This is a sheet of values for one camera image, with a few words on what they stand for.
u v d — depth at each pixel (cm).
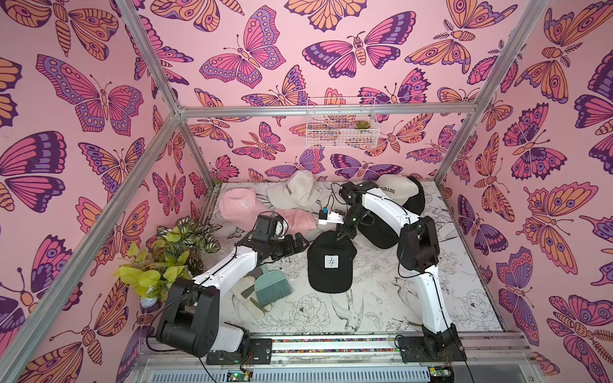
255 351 73
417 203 105
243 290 86
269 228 70
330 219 84
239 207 103
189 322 42
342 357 73
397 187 105
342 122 95
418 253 59
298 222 99
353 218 81
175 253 78
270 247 68
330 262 87
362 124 92
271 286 85
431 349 65
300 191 109
